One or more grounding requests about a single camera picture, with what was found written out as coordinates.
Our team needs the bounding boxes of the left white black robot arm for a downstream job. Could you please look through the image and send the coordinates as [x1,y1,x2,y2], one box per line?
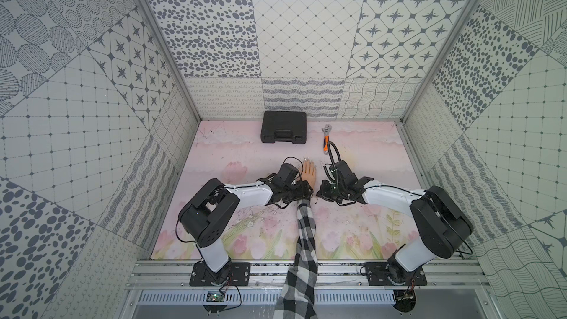
[177,162,313,282]

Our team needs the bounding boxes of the checkered sleeve forearm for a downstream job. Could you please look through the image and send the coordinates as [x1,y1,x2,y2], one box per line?
[273,200,318,318]

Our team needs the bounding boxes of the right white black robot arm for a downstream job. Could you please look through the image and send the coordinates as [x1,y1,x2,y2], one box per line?
[317,160,473,284]

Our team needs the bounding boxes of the mannequin hand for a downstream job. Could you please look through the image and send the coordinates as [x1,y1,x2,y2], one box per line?
[301,159,317,189]

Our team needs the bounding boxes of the black plastic tool case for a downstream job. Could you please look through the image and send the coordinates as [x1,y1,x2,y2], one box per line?
[260,111,307,145]

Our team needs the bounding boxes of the green circuit board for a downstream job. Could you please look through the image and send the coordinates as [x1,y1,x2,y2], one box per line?
[206,291,224,303]

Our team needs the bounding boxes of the orange handled adjustable wrench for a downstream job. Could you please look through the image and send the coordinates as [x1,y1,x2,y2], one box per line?
[322,124,332,155]

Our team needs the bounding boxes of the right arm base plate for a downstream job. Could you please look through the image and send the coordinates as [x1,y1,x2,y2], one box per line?
[361,261,428,287]

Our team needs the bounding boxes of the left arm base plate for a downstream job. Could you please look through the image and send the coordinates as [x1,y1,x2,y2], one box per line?
[190,260,251,287]

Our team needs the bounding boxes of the aluminium rail frame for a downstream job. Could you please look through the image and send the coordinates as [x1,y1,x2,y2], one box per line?
[126,257,489,290]

